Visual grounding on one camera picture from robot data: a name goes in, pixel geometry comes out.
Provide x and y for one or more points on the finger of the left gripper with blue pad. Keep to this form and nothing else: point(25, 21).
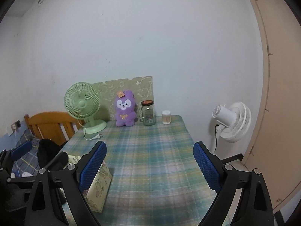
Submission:
point(8, 157)

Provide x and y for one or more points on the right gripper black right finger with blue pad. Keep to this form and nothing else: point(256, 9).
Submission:
point(218, 176)

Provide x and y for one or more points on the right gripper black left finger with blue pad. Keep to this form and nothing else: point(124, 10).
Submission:
point(88, 166)

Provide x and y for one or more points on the striped blue pillow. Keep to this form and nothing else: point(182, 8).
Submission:
point(27, 165)

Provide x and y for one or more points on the yellow cartoon storage box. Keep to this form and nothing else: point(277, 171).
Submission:
point(97, 193)

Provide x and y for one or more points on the black clothing on chair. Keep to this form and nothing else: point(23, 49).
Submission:
point(50, 156)

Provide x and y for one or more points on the plaid tablecloth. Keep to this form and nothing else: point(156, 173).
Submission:
point(155, 178)

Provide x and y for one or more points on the white standing fan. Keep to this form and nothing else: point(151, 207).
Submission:
point(233, 122)

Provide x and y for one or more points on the beige door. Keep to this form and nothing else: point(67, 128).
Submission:
point(275, 144)

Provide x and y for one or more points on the cotton swab container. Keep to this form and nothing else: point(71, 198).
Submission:
point(166, 117)

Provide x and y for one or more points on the purple plush bunny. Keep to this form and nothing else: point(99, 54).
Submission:
point(125, 113)

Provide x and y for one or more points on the green desk fan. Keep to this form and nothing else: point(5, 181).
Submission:
point(82, 102)

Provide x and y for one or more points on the glass mason jar mug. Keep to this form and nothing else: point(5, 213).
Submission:
point(147, 112)

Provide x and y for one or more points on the green patterned board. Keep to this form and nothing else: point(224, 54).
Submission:
point(142, 88)

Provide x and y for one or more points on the wall power socket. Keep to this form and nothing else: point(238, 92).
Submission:
point(16, 125)

